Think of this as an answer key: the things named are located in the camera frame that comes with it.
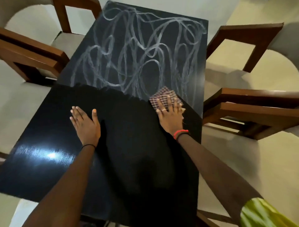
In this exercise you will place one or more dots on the person's left hand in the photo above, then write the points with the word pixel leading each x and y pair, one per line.
pixel 87 129

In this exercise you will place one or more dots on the person's right hand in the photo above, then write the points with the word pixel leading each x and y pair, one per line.
pixel 171 119

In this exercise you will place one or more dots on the person's right middle finger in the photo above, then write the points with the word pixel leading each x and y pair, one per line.
pixel 169 102

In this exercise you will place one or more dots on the person's right thumb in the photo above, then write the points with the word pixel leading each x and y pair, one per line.
pixel 158 114

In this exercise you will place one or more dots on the person's left middle finger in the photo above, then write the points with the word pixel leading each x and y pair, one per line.
pixel 76 112

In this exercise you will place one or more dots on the person's right little finger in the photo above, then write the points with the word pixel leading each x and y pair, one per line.
pixel 182 111

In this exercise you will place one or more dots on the person's left thumb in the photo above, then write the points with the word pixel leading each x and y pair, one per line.
pixel 94 115

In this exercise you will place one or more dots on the person's left little finger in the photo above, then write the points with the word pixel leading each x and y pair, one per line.
pixel 72 121

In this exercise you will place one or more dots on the checkered cleaning cloth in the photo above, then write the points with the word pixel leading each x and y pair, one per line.
pixel 164 94

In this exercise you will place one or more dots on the person's left forearm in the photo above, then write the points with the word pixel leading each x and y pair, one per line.
pixel 63 187

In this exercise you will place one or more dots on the person's right forearm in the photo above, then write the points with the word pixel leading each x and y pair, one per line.
pixel 215 173

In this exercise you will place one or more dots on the red thread wristband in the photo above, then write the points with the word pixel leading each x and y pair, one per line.
pixel 180 132

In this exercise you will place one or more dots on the black thread wristband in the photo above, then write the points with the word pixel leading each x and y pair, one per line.
pixel 182 135

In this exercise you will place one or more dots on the thin black wristband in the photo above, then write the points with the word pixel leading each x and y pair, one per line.
pixel 88 146

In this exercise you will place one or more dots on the brown wooden chair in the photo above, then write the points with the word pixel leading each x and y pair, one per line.
pixel 247 37
pixel 30 55
pixel 70 21
pixel 252 112

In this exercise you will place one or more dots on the green sleeve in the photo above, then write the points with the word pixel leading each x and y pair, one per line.
pixel 264 214

